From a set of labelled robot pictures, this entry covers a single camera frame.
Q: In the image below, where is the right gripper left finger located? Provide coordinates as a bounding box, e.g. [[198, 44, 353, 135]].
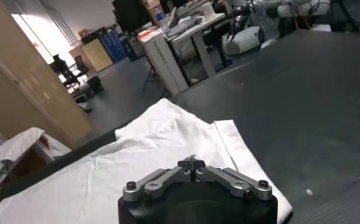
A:
[[122, 155, 196, 203]]

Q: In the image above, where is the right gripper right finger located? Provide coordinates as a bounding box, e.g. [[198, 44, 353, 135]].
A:
[[194, 156, 274, 201]]

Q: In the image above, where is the white t-shirt with red print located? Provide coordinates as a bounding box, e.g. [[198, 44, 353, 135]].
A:
[[0, 97, 293, 224]]

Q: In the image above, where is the tall white cardboard box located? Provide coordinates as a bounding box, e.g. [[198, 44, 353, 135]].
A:
[[138, 28, 190, 96]]

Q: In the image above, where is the black waste bin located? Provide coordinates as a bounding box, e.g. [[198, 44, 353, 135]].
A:
[[86, 75, 105, 94]]

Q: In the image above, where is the white standing desk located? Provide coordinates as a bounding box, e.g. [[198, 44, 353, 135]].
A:
[[163, 12, 230, 79]]

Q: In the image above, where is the white humanoid robot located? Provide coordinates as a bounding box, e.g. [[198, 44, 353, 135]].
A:
[[221, 0, 333, 57]]

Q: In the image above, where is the beige wooden cabinet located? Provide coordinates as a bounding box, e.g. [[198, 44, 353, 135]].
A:
[[81, 37, 114, 72]]

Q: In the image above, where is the blue cabinet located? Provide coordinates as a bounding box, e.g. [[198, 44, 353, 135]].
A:
[[98, 29, 129, 65]]

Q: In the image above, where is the black office chair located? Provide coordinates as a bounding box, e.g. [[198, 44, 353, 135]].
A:
[[49, 54, 90, 89]]

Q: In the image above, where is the white draped cloth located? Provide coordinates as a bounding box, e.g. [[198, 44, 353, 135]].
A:
[[0, 127, 72, 163]]

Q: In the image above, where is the clear water bottle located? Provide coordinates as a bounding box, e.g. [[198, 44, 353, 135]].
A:
[[153, 5, 171, 34]]

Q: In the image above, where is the black panel on tripod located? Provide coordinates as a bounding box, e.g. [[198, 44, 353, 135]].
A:
[[111, 0, 157, 33]]

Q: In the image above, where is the bamboo folding screen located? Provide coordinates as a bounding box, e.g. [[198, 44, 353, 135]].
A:
[[0, 0, 96, 150]]

